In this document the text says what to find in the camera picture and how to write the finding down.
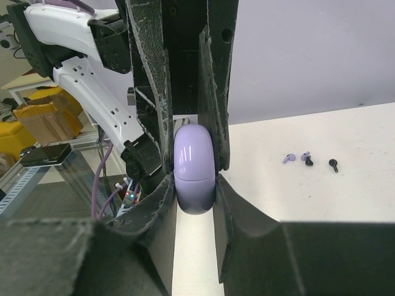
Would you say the yellow box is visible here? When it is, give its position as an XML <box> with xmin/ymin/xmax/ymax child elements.
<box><xmin>0</xmin><ymin>121</ymin><xmax>36</xmax><ymax>158</ymax></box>

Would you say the grey slotted cable duct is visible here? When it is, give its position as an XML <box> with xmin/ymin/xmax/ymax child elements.
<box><xmin>1</xmin><ymin>168</ymin><xmax>45</xmax><ymax>219</ymax></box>

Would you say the lilac earbud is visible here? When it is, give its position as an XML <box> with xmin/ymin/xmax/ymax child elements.
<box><xmin>301</xmin><ymin>151</ymin><xmax>310</xmax><ymax>162</ymax></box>
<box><xmin>282</xmin><ymin>154</ymin><xmax>296</xmax><ymax>164</ymax></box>

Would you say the black smartphone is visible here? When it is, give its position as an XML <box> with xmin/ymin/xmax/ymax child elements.
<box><xmin>20</xmin><ymin>143</ymin><xmax>72</xmax><ymax>168</ymax></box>

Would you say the lilac charging case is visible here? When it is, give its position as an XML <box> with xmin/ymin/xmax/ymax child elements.
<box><xmin>173</xmin><ymin>124</ymin><xmax>215</xmax><ymax>215</ymax></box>

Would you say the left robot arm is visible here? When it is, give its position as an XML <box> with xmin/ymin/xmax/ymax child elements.
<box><xmin>7</xmin><ymin>1</ymin><xmax>238</xmax><ymax>179</ymax></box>

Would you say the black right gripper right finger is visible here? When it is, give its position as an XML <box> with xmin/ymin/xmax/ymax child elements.
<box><xmin>213</xmin><ymin>176</ymin><xmax>394</xmax><ymax>295</ymax></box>

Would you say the brown cardboard box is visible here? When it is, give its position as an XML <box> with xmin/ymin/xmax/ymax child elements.
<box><xmin>13</xmin><ymin>94</ymin><xmax>83</xmax><ymax>146</ymax></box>

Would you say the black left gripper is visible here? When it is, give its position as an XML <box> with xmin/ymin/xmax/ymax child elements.
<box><xmin>126</xmin><ymin>0</ymin><xmax>238</xmax><ymax>171</ymax></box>

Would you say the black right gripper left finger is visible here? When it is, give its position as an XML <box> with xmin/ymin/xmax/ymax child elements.
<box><xmin>1</xmin><ymin>174</ymin><xmax>176</xmax><ymax>295</ymax></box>

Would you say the black earbud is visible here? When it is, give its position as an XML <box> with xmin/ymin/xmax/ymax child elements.
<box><xmin>305</xmin><ymin>155</ymin><xmax>314</xmax><ymax>167</ymax></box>
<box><xmin>328</xmin><ymin>158</ymin><xmax>338</xmax><ymax>173</ymax></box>

